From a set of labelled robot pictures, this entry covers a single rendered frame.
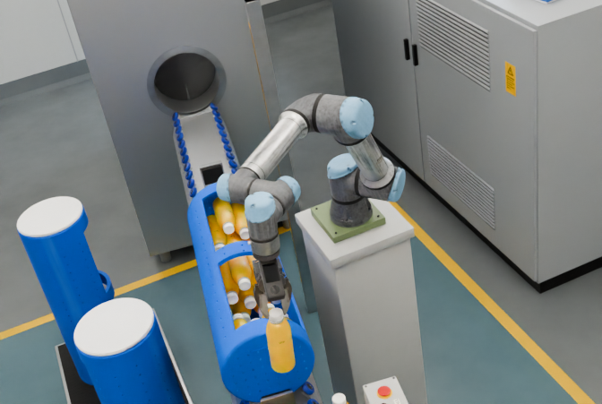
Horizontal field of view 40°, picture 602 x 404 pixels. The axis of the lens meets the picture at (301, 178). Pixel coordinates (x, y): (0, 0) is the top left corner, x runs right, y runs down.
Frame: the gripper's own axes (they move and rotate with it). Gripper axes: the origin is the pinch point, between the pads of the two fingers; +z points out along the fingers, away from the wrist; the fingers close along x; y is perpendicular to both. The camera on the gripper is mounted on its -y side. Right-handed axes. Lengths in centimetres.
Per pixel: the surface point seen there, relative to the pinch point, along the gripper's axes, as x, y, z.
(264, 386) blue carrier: 4.9, 13.8, 37.7
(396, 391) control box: -29.4, -9.4, 28.6
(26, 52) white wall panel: 117, 524, 97
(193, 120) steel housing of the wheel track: 3, 215, 41
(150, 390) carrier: 41, 48, 60
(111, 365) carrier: 51, 46, 44
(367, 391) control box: -21.8, -6.7, 29.0
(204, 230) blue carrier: 12, 76, 18
